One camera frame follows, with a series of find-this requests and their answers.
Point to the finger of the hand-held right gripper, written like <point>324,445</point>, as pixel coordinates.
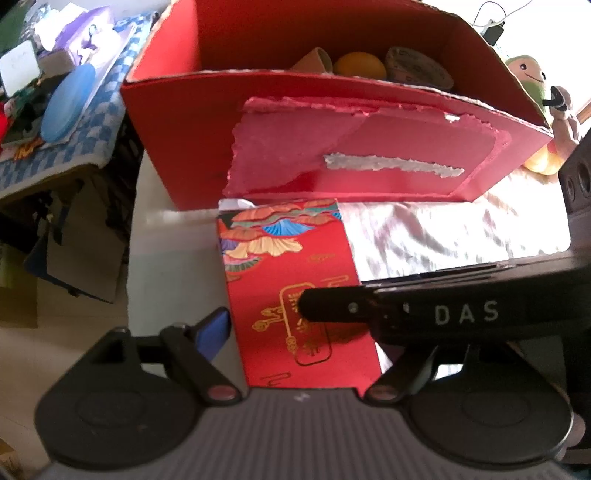
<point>332,304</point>

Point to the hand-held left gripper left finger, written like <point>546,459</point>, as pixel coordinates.
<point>212,330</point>

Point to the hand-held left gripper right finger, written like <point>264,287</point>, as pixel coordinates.
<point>406,376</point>

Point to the red cardboard box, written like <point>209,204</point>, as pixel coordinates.
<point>184,129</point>

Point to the orange fruit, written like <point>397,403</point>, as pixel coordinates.
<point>360,65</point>

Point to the small brown cup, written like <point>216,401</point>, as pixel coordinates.
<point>314,61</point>

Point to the printed paper cup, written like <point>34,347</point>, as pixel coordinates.
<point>418,67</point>

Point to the silver foil sheet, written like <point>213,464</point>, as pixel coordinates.
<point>438,235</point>

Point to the green plush toy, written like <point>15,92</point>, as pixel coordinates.
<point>528,76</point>

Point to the blue checked cloth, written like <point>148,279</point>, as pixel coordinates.
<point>101,106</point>

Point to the blue round lid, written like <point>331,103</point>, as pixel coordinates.
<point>67,104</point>

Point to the black charger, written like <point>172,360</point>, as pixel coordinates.
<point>494,34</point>

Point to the red soft item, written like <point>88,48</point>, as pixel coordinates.
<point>3,127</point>

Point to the purple tissue pack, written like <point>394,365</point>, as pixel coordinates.
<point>87,37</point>

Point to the white flat device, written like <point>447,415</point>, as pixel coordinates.
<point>18,67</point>

